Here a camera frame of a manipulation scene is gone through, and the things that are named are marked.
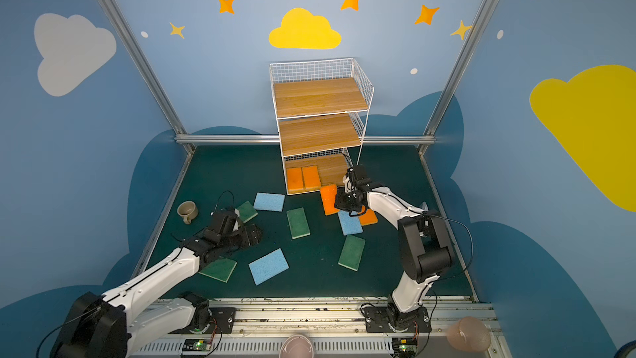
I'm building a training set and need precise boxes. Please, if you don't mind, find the left green circuit board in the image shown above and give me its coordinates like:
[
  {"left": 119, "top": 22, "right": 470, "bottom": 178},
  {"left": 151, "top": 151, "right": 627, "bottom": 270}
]
[{"left": 182, "top": 339, "right": 210, "bottom": 354}]

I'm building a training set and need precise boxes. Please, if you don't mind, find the blue sponge near shelf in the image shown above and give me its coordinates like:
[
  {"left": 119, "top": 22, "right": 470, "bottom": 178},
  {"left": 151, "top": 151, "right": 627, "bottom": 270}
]
[{"left": 253, "top": 192, "right": 286, "bottom": 212}]

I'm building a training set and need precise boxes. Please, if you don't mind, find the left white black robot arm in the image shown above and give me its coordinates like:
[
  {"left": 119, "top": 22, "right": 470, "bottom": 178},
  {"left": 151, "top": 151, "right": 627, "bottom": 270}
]
[{"left": 50, "top": 209, "right": 263, "bottom": 357}]

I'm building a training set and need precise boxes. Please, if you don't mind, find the blue sponge front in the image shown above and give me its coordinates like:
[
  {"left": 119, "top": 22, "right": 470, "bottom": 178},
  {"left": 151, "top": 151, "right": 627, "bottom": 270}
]
[{"left": 248, "top": 249, "right": 289, "bottom": 285}]

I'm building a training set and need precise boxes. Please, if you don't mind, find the green sponge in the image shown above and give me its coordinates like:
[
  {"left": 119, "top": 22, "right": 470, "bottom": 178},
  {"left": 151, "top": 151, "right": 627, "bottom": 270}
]
[
  {"left": 287, "top": 207, "right": 311, "bottom": 240},
  {"left": 338, "top": 235, "right": 365, "bottom": 271},
  {"left": 237, "top": 202, "right": 258, "bottom": 223},
  {"left": 199, "top": 258, "right": 237, "bottom": 283}
]

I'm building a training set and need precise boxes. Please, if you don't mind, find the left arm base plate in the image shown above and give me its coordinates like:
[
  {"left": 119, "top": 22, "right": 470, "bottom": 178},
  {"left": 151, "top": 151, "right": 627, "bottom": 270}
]
[{"left": 186, "top": 307, "right": 237, "bottom": 334}]

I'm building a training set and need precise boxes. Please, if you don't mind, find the pink bowl front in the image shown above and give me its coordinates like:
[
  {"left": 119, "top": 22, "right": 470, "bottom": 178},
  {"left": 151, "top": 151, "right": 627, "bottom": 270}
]
[{"left": 279, "top": 334, "right": 315, "bottom": 358}]

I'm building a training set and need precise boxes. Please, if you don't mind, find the translucent pink cup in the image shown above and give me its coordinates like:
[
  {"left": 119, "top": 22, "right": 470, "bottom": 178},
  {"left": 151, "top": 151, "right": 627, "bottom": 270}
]
[{"left": 446, "top": 317, "right": 491, "bottom": 353}]

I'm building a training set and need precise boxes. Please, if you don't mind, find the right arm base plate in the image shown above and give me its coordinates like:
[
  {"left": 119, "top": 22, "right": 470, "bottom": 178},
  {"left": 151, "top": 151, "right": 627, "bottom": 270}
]
[{"left": 359, "top": 303, "right": 432, "bottom": 333}]

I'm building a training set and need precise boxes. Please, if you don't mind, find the green circuit board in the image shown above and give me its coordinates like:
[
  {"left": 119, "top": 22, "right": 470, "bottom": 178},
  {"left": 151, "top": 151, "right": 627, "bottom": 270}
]
[
  {"left": 391, "top": 338, "right": 418, "bottom": 358},
  {"left": 182, "top": 339, "right": 210, "bottom": 354}
]

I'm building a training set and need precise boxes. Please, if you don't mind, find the orange sponge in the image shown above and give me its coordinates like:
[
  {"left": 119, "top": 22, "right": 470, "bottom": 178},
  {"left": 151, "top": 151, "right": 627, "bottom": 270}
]
[
  {"left": 320, "top": 184, "right": 339, "bottom": 215},
  {"left": 359, "top": 209, "right": 379, "bottom": 226},
  {"left": 286, "top": 167, "right": 305, "bottom": 194},
  {"left": 301, "top": 166, "right": 321, "bottom": 192}
]

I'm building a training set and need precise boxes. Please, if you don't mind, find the beige ceramic mug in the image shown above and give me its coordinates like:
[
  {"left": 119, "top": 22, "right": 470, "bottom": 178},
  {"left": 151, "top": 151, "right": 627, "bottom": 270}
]
[{"left": 177, "top": 201, "right": 199, "bottom": 225}]

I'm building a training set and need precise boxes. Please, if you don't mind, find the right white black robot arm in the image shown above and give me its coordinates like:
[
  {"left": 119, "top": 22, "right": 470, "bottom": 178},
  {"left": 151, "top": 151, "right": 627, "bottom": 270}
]
[{"left": 335, "top": 166, "right": 455, "bottom": 318}]

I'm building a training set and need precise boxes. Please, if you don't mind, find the white wire wooden shelf rack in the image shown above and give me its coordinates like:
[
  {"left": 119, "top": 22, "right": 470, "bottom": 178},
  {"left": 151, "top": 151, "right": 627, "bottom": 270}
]
[{"left": 268, "top": 57, "right": 374, "bottom": 195}]

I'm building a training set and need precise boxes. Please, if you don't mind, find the right green circuit board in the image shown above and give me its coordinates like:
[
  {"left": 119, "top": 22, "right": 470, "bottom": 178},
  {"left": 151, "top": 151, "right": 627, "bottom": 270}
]
[{"left": 391, "top": 338, "right": 418, "bottom": 358}]

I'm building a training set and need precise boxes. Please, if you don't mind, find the blue sponge right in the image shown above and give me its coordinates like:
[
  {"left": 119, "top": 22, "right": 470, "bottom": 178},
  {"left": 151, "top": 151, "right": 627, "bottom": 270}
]
[{"left": 337, "top": 210, "right": 363, "bottom": 235}]

